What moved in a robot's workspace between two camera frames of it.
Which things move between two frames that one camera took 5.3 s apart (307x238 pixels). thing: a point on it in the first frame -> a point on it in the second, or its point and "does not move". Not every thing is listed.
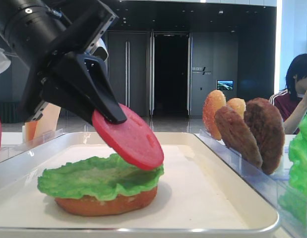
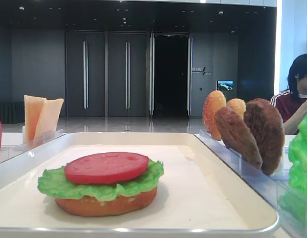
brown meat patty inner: (236, 134) does not move
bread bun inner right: (214, 100) does not move
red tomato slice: (134, 140) -> (105, 167)
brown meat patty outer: (265, 120) does not move
